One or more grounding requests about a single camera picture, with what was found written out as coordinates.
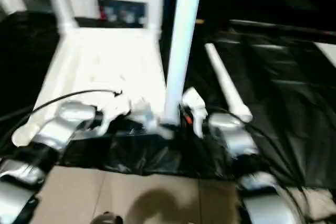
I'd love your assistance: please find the white plastic table leg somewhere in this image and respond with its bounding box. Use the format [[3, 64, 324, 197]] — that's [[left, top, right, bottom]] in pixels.
[[163, 0, 206, 128], [203, 42, 254, 124], [49, 0, 77, 31], [148, 0, 164, 35]]

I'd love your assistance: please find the black robot left foot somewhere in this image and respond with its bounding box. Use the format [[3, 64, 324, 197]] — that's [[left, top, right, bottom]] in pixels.
[[90, 211, 125, 224]]

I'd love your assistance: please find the black plastic mat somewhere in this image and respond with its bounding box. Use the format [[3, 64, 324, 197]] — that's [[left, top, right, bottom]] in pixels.
[[0, 10, 336, 190]]

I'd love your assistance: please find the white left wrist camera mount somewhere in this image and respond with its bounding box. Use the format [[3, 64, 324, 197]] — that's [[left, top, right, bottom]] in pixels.
[[97, 95, 133, 136]]

